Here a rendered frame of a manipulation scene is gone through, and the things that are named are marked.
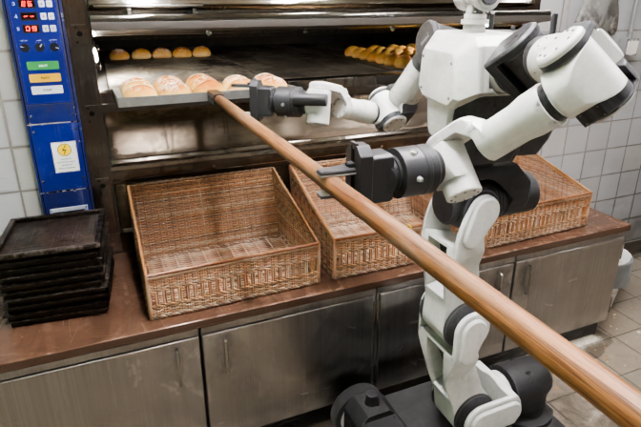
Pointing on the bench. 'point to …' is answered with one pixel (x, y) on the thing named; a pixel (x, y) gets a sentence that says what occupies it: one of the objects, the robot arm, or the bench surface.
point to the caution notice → (65, 156)
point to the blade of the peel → (174, 97)
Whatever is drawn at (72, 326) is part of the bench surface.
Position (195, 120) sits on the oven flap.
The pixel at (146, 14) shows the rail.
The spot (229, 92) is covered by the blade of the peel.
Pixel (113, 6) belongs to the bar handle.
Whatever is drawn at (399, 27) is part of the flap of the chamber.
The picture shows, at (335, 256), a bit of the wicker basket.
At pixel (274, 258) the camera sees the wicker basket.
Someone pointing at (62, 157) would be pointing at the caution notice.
